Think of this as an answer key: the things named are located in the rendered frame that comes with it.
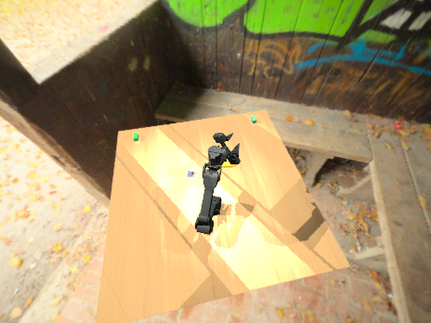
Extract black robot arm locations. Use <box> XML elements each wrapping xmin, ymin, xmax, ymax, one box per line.
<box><xmin>195</xmin><ymin>146</ymin><xmax>224</xmax><ymax>235</ymax></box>

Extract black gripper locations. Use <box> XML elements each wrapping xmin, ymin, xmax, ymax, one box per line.
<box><xmin>213</xmin><ymin>133</ymin><xmax>241</xmax><ymax>165</ymax></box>

